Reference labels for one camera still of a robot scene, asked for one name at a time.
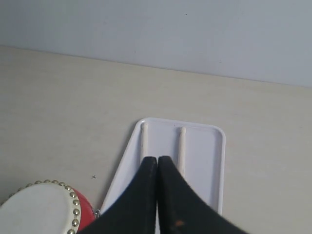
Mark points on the white plastic tray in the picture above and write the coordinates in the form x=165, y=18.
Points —
x=204, y=161

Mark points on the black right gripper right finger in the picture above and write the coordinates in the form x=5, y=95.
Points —
x=181, y=210

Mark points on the white wooden drumstick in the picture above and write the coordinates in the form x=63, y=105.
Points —
x=144, y=140
x=182, y=151

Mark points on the red small drum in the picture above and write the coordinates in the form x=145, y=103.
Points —
x=45, y=207

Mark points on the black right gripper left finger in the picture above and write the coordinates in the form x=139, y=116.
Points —
x=134, y=212

